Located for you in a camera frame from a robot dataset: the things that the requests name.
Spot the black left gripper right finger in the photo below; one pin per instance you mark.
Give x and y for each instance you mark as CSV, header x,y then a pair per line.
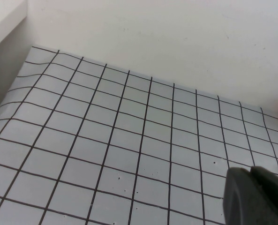
x,y
274,199

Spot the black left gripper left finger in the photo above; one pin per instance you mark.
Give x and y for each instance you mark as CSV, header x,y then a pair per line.
x,y
242,199

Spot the grey checkered tablecloth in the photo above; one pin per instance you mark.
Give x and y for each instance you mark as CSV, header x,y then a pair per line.
x,y
120,140

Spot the white ledge board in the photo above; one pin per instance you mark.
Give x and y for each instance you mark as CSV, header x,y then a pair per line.
x,y
2,21

